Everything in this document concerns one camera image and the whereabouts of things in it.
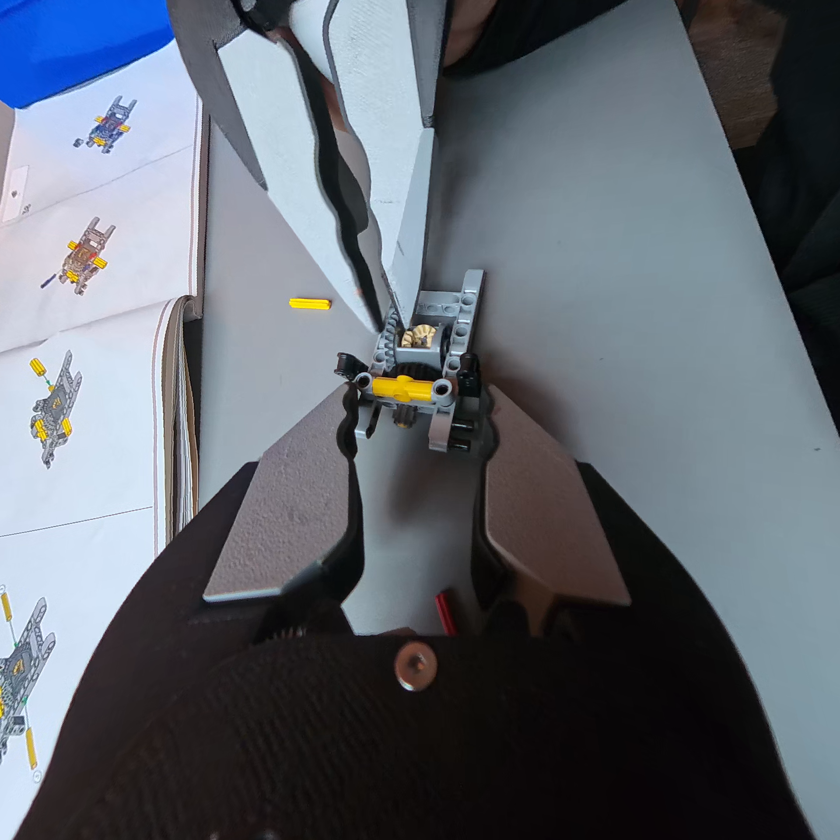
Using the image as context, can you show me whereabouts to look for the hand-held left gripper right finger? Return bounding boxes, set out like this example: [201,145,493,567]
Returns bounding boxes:
[470,382,634,608]

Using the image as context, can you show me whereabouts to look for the blue plastic bin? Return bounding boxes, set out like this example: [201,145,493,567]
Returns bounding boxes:
[0,0,176,110]

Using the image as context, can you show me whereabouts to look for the grey lego frame assembly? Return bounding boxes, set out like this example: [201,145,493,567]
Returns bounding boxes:
[335,268,490,455]

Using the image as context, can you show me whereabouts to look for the grey lego differential housing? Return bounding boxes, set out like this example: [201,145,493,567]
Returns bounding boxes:
[375,307,454,370]

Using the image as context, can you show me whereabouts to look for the lego instruction booklet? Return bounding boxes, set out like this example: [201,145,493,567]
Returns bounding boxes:
[0,39,211,783]

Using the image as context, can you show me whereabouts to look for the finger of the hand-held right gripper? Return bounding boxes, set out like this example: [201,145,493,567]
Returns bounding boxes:
[323,0,437,317]
[214,35,383,331]

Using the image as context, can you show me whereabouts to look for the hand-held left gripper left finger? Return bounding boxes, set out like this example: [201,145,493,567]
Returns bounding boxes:
[202,382,366,603]

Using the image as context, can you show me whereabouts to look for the person's right forearm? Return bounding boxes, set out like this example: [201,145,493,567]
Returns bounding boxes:
[453,0,631,76]

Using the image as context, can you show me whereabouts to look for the person's right hand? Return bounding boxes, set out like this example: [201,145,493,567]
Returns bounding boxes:
[445,0,504,68]

